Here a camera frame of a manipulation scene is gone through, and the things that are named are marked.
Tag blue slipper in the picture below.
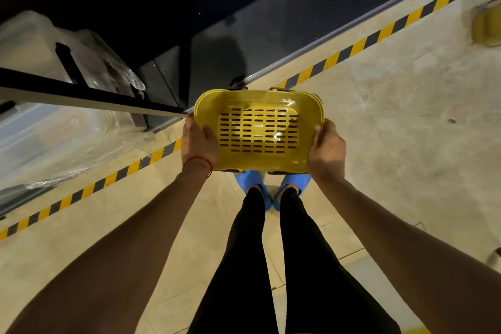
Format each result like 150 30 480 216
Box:
234 170 273 212
272 173 313 212

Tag black metal shelf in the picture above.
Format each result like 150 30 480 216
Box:
0 0 470 217

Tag person's left hand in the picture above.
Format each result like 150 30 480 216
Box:
181 114 219 178

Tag person's right hand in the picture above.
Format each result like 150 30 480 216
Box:
307 118 348 184

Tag person's left forearm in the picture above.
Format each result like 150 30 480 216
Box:
6 167 214 334

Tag yellow plastic basket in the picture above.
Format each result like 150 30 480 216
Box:
194 86 326 175
471 1 501 48

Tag person's right forearm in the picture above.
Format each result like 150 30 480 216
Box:
315 177 501 334

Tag black trousers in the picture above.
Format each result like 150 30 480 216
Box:
187 187 402 334

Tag red string bracelet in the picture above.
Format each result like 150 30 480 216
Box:
182 156 214 178

